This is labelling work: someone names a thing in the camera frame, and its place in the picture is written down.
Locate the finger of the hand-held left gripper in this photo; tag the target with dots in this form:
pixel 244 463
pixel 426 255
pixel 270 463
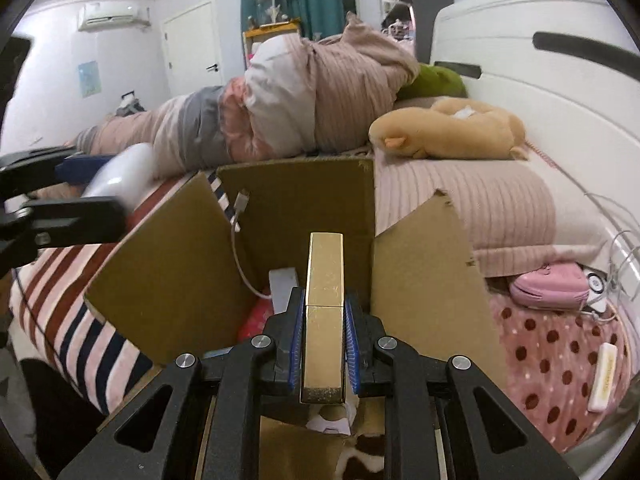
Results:
pixel 80 167
pixel 75 222

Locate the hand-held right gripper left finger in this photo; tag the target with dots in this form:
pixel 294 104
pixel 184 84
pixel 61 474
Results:
pixel 296 340

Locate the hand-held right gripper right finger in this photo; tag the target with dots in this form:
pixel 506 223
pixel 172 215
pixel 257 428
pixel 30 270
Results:
pixel 352 345

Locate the gold lipstick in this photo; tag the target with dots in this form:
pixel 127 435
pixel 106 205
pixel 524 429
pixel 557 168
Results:
pixel 322 310

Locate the white earbuds case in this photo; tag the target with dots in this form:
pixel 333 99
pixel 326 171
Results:
pixel 122 175

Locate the pink bottle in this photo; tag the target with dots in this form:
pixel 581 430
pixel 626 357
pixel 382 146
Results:
pixel 255 322

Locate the cardboard box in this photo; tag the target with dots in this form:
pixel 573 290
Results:
pixel 165 270

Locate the striped fleece blanket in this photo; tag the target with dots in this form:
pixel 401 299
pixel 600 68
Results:
pixel 65 310

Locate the white air conditioner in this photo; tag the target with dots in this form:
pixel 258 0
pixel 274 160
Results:
pixel 112 16

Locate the white door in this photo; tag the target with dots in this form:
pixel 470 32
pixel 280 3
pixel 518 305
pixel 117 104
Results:
pixel 192 45

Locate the pink polka-dot blanket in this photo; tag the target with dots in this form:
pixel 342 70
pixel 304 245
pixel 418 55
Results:
pixel 540 360

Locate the pink ribbed pillow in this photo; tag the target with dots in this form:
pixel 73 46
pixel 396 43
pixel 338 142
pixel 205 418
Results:
pixel 475 200

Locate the pink pouch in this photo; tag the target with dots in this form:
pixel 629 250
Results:
pixel 550 282

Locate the pink grey striped quilt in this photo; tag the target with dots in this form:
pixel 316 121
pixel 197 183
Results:
pixel 300 100

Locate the brown plush toy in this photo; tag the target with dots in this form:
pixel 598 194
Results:
pixel 440 130

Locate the yellow cabinet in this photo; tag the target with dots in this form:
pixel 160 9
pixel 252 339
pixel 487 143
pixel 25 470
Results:
pixel 272 29

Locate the glass display case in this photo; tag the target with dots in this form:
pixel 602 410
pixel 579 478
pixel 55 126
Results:
pixel 271 7

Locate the white round charger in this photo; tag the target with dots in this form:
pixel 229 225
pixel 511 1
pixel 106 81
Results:
pixel 595 287

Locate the green plush toy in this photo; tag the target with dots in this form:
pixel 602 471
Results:
pixel 435 82

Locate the white bed headboard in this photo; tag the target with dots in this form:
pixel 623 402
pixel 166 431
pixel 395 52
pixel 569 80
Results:
pixel 550 110

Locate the small blue wall poster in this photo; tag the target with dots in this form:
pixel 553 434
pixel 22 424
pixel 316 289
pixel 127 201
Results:
pixel 89 79

